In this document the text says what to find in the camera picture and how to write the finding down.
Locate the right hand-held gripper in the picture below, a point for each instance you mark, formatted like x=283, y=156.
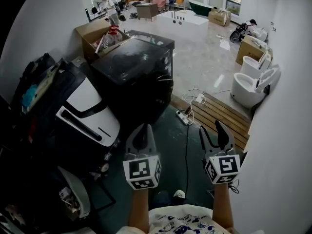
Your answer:
x=225, y=168

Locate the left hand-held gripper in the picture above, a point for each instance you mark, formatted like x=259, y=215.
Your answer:
x=140, y=170

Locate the person's left forearm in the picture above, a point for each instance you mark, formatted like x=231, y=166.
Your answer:
x=139, y=208

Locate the person's right forearm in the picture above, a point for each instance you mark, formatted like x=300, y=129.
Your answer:
x=222, y=203

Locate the black glass-top machine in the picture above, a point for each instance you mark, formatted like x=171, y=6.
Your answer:
x=129, y=62

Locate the open cardboard box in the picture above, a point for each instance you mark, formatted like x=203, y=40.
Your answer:
x=89, y=40

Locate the wooden slatted platform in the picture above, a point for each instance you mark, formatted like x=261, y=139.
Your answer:
x=219, y=113

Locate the dark green round mat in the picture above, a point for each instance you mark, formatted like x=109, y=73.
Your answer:
x=170, y=150

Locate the white power strip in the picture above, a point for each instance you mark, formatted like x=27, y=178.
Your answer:
x=183, y=117

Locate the white power adapter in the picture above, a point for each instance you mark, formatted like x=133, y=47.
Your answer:
x=200, y=98

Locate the white toilet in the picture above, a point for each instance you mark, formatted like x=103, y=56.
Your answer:
x=251, y=66
x=243, y=91

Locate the white and black appliance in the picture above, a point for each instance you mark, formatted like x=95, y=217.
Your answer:
x=90, y=111

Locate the dark blue jeans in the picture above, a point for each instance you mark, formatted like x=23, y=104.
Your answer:
x=165, y=199

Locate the white shoe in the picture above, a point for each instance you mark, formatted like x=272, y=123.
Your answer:
x=179, y=194

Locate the white ceramic fixture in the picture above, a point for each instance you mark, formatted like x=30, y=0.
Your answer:
x=78, y=191

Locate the printed white shirt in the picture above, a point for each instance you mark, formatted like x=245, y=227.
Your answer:
x=185, y=219

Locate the brown cardboard box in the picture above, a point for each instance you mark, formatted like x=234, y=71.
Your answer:
x=219, y=18
x=248, y=49

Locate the pale tube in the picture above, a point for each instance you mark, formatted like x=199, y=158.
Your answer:
x=98, y=48

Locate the clear water bottle red cap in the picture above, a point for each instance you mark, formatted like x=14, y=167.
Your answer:
x=112, y=38

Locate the white bathtub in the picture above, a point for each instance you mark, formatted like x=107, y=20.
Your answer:
x=187, y=23

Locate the brown cabinet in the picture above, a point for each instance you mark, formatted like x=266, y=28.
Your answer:
x=146, y=11

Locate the green bathtub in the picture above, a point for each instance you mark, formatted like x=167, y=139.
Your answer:
x=201, y=7

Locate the window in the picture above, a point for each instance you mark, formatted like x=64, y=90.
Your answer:
x=234, y=1

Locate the pink chair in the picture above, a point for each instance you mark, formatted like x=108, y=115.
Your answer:
x=161, y=1

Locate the orange chair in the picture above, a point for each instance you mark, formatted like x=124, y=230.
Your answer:
x=180, y=0

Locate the black metal frame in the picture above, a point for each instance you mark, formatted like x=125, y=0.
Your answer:
x=111, y=199

